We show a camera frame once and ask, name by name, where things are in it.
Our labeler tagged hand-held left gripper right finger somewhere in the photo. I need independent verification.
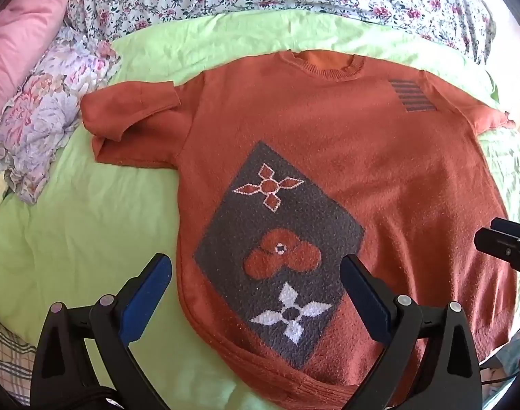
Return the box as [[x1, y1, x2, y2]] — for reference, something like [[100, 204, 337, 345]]
[[339, 255, 485, 410]]

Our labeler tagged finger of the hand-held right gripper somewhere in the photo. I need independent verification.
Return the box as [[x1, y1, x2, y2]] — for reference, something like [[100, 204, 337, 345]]
[[475, 228, 520, 288], [490, 218, 520, 244]]

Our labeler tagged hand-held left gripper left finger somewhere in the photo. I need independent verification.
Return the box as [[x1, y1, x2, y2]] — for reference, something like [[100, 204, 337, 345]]
[[29, 253, 175, 410]]

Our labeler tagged orange knit sweater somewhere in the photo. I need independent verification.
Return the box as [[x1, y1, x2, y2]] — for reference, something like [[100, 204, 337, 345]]
[[81, 50, 518, 408]]

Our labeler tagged light green bed sheet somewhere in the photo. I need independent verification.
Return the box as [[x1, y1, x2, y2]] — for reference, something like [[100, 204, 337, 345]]
[[0, 11, 520, 410]]

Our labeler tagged plaid cloth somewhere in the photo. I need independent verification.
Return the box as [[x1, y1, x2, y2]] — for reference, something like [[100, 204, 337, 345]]
[[0, 303, 39, 398]]

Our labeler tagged pastel floral ruffled pillow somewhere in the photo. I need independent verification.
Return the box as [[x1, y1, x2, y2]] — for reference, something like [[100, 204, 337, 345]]
[[0, 26, 122, 206]]

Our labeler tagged pink pillow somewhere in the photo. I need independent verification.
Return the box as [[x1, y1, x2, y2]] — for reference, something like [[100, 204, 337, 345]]
[[0, 0, 83, 126]]

